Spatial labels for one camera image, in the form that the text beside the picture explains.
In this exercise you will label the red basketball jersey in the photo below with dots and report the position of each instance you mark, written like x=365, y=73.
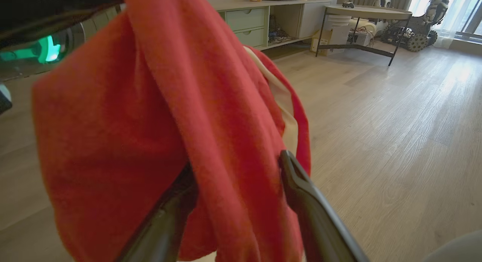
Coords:
x=150, y=122

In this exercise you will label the small dark toy car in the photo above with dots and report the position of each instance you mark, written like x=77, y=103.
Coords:
x=348, y=5

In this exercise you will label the pale green drawer cabinet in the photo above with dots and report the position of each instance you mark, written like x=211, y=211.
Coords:
x=248, y=21

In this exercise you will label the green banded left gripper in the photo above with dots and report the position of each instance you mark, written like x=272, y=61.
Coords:
x=45, y=53

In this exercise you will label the brown cardboard box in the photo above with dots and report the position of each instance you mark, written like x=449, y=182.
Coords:
x=320, y=40

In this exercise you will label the white sheer curtain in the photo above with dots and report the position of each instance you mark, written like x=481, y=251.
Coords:
x=452, y=13

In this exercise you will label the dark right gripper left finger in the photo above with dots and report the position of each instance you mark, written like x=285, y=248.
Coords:
x=162, y=224

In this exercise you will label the wheeled rover robot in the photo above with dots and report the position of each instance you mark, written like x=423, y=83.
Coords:
x=418, y=32

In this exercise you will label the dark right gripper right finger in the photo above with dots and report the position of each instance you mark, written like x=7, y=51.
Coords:
x=320, y=217

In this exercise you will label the round beige side table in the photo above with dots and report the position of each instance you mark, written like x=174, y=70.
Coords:
x=369, y=11

